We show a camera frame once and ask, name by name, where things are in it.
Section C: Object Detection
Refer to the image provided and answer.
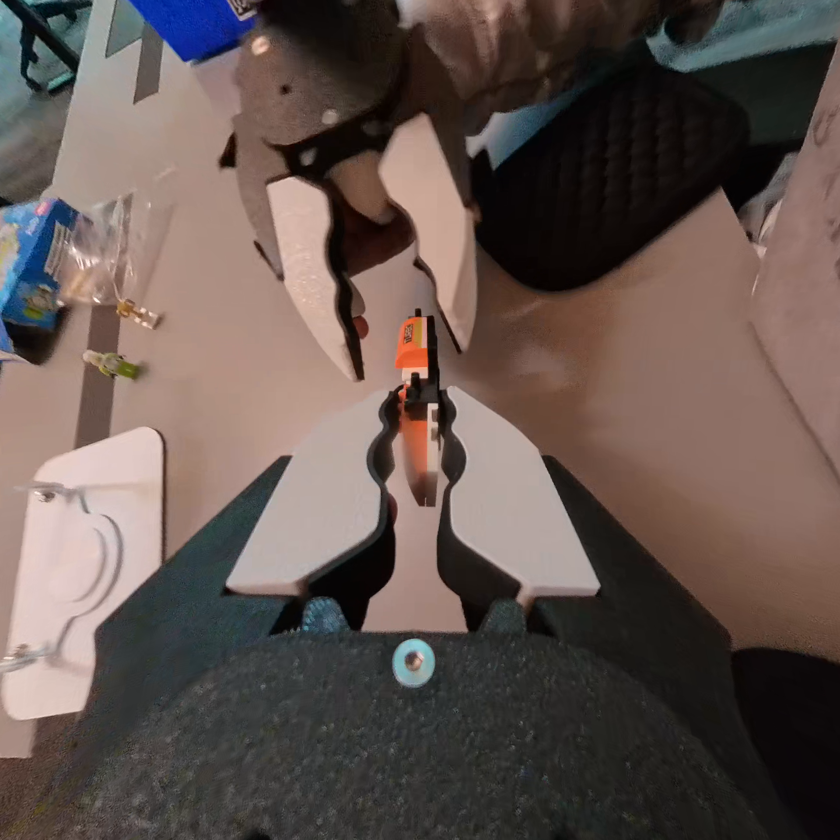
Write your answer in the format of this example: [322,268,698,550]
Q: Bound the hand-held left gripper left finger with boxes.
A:
[226,390,399,607]

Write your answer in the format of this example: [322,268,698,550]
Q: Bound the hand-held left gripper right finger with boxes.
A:
[437,388,602,611]

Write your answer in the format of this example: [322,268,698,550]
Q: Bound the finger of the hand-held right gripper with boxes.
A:
[267,171,368,382]
[378,112,480,353]

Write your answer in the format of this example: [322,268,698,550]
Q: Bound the orange white lego car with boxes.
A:
[392,311,445,509]

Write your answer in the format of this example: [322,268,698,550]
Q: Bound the white book stand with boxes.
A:
[0,427,166,721]

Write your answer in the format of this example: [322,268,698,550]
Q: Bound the person's right forearm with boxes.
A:
[394,0,736,126]

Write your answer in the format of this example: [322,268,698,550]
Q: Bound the blue storage bin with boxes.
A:
[129,0,259,63]

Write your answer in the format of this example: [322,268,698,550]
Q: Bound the small gold trophy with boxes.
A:
[116,298,162,330]

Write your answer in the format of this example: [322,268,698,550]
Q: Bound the clear plastic bag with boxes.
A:
[59,191,174,309]

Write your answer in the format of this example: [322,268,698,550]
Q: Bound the green minifigure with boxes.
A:
[80,348,143,383]

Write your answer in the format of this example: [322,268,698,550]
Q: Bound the blue cardboard box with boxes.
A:
[0,197,80,332]

